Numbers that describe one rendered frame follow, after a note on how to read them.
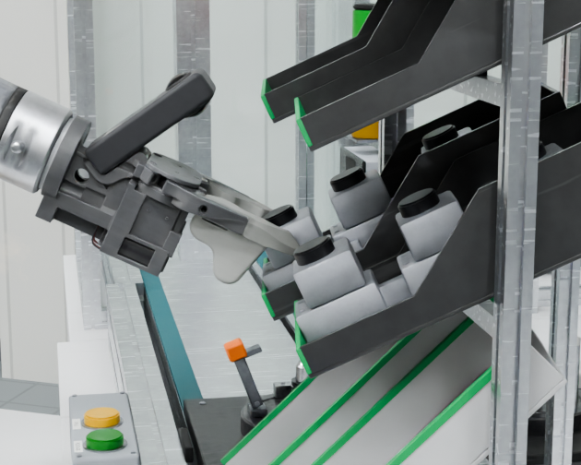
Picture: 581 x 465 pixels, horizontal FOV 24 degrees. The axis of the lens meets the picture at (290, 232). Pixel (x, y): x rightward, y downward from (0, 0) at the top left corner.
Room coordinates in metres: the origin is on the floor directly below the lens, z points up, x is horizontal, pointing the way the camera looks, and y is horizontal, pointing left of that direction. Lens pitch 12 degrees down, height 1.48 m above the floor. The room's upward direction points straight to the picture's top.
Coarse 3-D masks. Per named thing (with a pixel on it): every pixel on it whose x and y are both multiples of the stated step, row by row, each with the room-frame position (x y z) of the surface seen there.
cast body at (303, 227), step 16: (288, 208) 1.08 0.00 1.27; (304, 208) 1.10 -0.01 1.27; (288, 224) 1.06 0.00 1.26; (304, 224) 1.06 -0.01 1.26; (304, 240) 1.06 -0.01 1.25; (272, 256) 1.06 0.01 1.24; (288, 256) 1.06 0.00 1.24; (272, 272) 1.06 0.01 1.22; (288, 272) 1.06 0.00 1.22; (272, 288) 1.06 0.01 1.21
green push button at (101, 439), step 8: (96, 432) 1.36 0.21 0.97; (104, 432) 1.36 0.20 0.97; (112, 432) 1.36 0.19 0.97; (120, 432) 1.36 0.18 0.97; (88, 440) 1.35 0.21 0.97; (96, 440) 1.34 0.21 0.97; (104, 440) 1.34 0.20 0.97; (112, 440) 1.34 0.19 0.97; (120, 440) 1.35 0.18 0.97; (96, 448) 1.34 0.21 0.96; (104, 448) 1.34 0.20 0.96; (112, 448) 1.34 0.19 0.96
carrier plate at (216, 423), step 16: (192, 400) 1.47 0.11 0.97; (208, 400) 1.47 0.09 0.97; (224, 400) 1.47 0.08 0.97; (240, 400) 1.47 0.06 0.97; (192, 416) 1.42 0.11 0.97; (208, 416) 1.42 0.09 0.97; (224, 416) 1.42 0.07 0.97; (240, 416) 1.42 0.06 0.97; (192, 432) 1.39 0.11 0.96; (208, 432) 1.37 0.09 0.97; (224, 432) 1.37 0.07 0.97; (240, 432) 1.37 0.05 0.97; (208, 448) 1.32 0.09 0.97; (224, 448) 1.32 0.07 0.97; (208, 464) 1.28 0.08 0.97
